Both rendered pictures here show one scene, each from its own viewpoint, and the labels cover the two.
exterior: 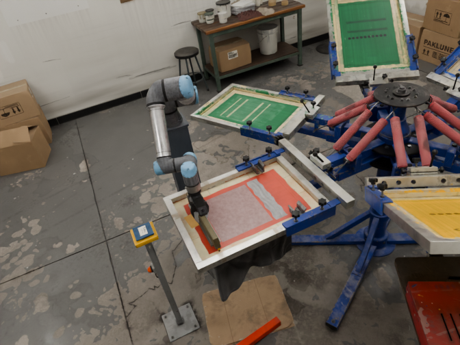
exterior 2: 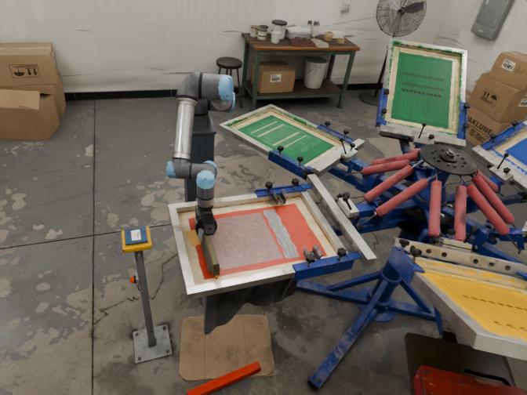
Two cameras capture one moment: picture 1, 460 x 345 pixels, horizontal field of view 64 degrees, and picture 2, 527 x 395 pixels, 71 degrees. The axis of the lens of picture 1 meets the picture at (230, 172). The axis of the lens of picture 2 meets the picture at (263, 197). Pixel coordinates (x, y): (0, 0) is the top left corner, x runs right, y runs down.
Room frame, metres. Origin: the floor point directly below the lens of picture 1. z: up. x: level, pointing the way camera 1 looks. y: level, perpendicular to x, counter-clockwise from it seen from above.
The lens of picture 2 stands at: (0.15, 0.05, 2.27)
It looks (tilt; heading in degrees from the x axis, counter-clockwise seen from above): 38 degrees down; 355
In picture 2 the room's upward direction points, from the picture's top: 8 degrees clockwise
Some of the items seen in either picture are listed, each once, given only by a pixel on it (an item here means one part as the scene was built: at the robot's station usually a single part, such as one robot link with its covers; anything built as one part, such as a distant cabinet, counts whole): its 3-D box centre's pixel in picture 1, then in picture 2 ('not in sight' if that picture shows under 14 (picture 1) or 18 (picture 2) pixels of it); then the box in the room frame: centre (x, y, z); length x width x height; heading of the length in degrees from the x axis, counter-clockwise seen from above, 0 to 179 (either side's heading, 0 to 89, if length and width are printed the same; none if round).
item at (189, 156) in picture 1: (186, 163); (204, 172); (1.53, 0.21, 1.29); 0.11 x 0.11 x 0.08; 0
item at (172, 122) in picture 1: (170, 115); (198, 117); (2.14, 0.33, 1.25); 0.15 x 0.15 x 0.10
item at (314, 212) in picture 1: (309, 218); (322, 266); (1.31, -0.37, 0.97); 0.30 x 0.05 x 0.07; 109
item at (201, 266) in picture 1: (244, 204); (256, 233); (1.49, -0.05, 0.97); 0.79 x 0.58 x 0.04; 109
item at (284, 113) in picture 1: (267, 103); (304, 133); (2.43, -0.36, 1.05); 1.08 x 0.61 x 0.23; 49
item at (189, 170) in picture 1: (189, 173); (205, 184); (1.43, 0.20, 1.30); 0.09 x 0.08 x 0.11; 0
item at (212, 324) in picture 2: (256, 260); (253, 298); (1.28, -0.07, 0.74); 0.46 x 0.04 x 0.42; 109
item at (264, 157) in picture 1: (258, 163); (280, 193); (1.83, -0.19, 0.97); 0.30 x 0.05 x 0.07; 109
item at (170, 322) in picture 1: (164, 283); (145, 297); (1.42, 0.52, 0.48); 0.22 x 0.22 x 0.96; 19
